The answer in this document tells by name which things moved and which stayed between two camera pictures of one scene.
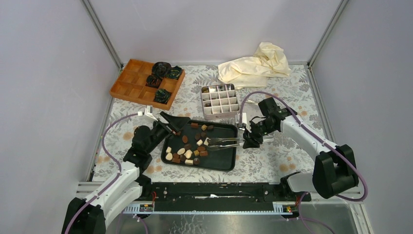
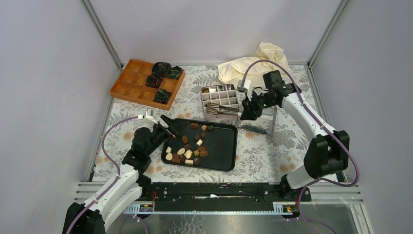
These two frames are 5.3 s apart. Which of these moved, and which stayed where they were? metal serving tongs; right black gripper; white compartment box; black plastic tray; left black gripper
Moved: right black gripper; metal serving tongs
Stayed: black plastic tray; left black gripper; white compartment box
